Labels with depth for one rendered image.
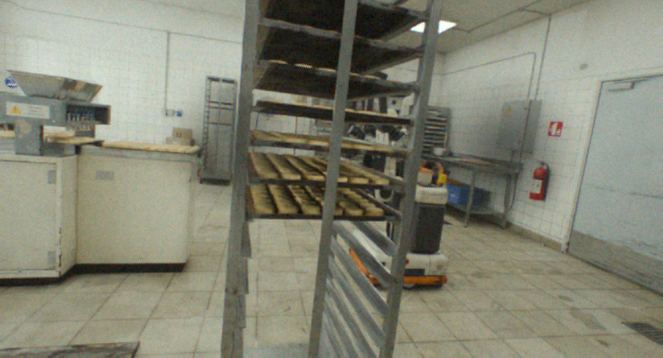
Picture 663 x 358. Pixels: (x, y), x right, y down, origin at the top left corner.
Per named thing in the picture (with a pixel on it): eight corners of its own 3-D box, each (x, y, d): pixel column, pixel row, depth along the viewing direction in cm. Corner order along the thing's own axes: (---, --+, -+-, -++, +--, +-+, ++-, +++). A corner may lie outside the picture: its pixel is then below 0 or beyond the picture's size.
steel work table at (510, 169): (405, 196, 639) (412, 147, 626) (439, 198, 655) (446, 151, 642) (465, 228, 455) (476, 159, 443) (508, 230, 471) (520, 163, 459)
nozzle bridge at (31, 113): (-9, 153, 185) (-10, 92, 181) (61, 143, 254) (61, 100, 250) (61, 157, 194) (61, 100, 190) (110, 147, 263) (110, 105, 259)
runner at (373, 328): (321, 255, 153) (322, 250, 153) (327, 255, 154) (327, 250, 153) (376, 347, 92) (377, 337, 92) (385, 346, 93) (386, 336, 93)
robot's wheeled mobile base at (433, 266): (412, 254, 320) (415, 230, 317) (448, 287, 259) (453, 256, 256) (346, 253, 305) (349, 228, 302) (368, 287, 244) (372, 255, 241)
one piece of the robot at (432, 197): (408, 243, 312) (421, 157, 302) (439, 268, 260) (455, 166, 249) (376, 242, 305) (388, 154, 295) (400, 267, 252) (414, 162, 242)
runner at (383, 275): (325, 219, 151) (326, 212, 150) (331, 219, 152) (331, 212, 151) (384, 287, 90) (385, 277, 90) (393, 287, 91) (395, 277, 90)
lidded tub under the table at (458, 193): (442, 198, 535) (445, 182, 532) (467, 199, 547) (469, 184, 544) (457, 204, 499) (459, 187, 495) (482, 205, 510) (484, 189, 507)
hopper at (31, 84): (5, 94, 189) (5, 69, 188) (59, 99, 243) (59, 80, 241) (64, 100, 197) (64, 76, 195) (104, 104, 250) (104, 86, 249)
